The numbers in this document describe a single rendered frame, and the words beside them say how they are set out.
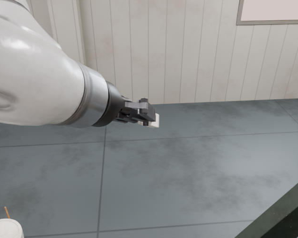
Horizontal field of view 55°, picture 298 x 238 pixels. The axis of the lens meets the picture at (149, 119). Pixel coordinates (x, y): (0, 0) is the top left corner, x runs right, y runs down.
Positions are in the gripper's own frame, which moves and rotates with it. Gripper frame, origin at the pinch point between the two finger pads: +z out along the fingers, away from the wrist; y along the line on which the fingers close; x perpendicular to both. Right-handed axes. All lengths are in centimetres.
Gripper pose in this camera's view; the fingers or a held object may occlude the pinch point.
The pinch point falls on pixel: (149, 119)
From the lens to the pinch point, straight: 60.2
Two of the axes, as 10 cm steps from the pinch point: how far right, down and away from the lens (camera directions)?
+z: 4.6, 1.4, 8.8
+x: -0.2, 9.9, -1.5
